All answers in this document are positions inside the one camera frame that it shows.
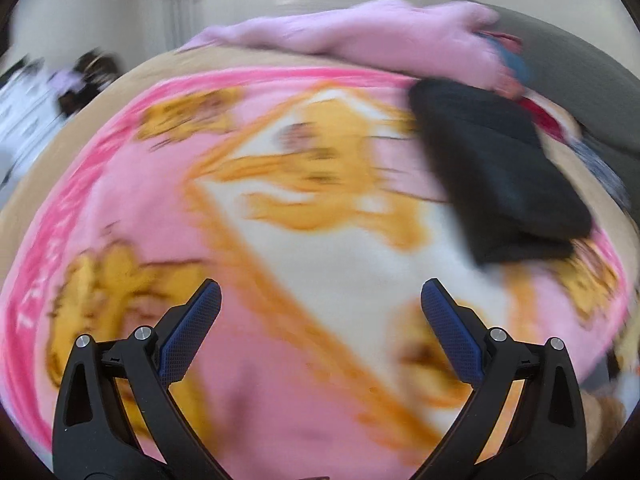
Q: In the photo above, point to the light purple cloth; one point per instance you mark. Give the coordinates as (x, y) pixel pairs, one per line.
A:
(65, 80)

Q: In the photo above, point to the brown handbag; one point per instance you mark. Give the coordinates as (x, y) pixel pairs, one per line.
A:
(92, 82)

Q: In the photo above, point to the floral patterned pillow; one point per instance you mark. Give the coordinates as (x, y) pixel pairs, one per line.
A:
(510, 65)

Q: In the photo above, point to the grey quilted bed cover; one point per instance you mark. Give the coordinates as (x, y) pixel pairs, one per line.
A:
(580, 70)

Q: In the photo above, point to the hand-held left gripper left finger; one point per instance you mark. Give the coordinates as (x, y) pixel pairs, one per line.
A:
(192, 330)

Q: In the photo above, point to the white drawer unit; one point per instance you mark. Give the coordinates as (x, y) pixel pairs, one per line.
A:
(25, 120)

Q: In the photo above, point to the pink cartoon printed blanket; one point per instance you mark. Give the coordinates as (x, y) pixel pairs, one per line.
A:
(300, 260)

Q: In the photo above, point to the pale pink quilt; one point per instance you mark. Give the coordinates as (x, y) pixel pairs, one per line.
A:
(390, 35)

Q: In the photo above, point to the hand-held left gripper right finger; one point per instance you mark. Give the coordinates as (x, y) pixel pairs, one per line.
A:
(450, 330)

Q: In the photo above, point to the blue white patterned cloth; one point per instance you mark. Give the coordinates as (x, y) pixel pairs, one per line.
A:
(602, 175)

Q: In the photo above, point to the black leather jacket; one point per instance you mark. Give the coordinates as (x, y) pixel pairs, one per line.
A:
(500, 175)

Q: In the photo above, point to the dark red cloth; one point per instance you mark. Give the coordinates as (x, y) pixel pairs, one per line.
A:
(545, 117)

